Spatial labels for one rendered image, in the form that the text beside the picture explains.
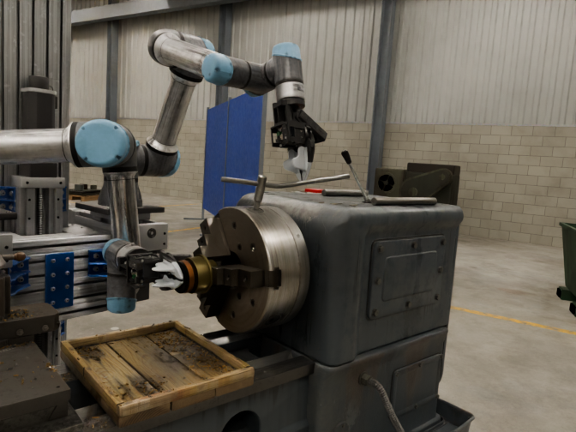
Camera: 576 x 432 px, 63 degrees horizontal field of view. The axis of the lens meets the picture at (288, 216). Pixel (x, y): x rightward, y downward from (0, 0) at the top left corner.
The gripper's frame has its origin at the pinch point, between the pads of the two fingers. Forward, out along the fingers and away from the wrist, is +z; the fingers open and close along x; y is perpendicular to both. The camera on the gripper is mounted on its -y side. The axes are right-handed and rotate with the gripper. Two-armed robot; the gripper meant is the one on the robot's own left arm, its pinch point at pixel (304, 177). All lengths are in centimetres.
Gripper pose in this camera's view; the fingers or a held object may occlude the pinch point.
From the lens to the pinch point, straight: 124.7
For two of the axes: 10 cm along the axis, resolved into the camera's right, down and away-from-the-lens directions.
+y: -7.5, 0.2, -6.6
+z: 1.0, 9.9, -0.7
